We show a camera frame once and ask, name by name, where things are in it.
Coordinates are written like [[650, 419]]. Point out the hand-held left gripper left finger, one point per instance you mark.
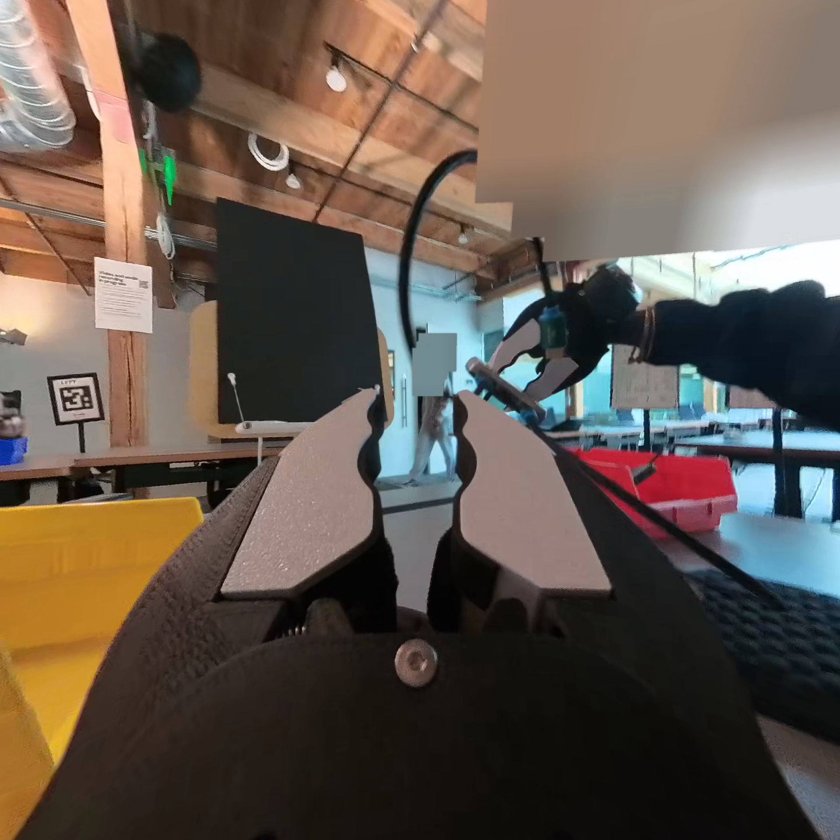
[[308, 499]]

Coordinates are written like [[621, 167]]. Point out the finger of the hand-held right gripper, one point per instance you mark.
[[558, 377], [518, 344]]

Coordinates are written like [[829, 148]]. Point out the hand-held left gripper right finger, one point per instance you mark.
[[525, 512]]

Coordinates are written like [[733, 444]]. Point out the red plastic bin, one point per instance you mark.
[[689, 492]]

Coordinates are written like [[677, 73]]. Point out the yellow plastic bin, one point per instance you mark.
[[79, 590]]

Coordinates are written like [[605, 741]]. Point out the person's right forearm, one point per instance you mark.
[[754, 341]]

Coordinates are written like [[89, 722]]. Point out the person's right hand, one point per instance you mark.
[[620, 334]]

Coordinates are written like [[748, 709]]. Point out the schedule whiteboard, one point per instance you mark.
[[643, 387]]

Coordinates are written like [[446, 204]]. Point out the wooden book stand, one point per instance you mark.
[[202, 367]]

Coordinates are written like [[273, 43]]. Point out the wooden top desk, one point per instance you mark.
[[131, 456]]

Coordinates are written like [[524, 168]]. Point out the black square board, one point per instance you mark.
[[295, 315]]

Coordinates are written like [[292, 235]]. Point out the black white marker sign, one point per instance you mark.
[[75, 397]]

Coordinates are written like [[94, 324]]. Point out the white paper notice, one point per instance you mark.
[[124, 295]]

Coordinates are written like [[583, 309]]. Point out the black mesh pad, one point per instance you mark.
[[774, 643]]

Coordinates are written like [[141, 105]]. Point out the blue plastic bin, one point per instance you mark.
[[13, 451]]

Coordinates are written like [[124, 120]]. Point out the green exit sign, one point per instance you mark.
[[169, 174]]

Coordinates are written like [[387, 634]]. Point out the black round ceiling fixture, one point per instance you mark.
[[167, 72]]

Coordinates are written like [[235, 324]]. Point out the wooden post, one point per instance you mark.
[[128, 394]]

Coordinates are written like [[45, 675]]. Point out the silver air duct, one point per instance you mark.
[[33, 85]]

